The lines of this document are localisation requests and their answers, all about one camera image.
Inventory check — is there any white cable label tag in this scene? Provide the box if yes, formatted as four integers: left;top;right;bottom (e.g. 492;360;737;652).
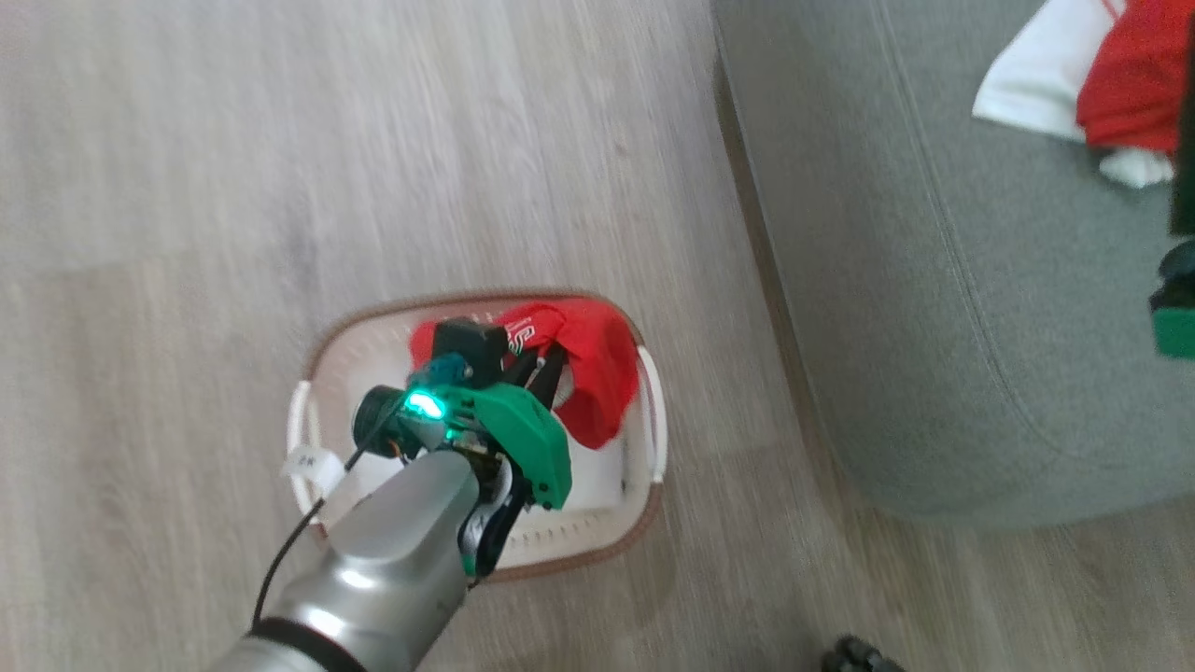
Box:
281;445;345;497

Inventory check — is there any red and white garment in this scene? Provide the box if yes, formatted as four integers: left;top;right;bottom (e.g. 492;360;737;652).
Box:
971;0;1195;190

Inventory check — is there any red garment with white print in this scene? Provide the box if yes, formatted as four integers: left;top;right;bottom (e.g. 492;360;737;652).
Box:
409;299;644;452

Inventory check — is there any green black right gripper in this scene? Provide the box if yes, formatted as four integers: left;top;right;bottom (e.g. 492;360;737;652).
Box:
1148;9;1195;360

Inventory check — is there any thin black cable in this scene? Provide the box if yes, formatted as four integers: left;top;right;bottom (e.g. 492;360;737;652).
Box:
249;446;376;634

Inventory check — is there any white laundry basket brown rim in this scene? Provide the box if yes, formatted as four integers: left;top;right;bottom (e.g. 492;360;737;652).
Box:
287;289;669;585

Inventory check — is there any teal cable connector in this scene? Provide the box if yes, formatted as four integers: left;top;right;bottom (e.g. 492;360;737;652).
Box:
409;353;470;390

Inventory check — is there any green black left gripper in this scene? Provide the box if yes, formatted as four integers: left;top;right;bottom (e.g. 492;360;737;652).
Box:
353;343;572;510

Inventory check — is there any grey fabric sofa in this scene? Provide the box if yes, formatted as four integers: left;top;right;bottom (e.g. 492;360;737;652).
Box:
711;0;1195;534

